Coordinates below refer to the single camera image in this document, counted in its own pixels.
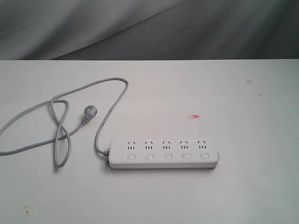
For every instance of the white backdrop cloth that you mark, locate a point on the white backdrop cloth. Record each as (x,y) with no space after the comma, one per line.
(148,29)

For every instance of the white five-outlet power strip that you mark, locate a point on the white five-outlet power strip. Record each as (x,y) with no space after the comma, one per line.
(144,153)

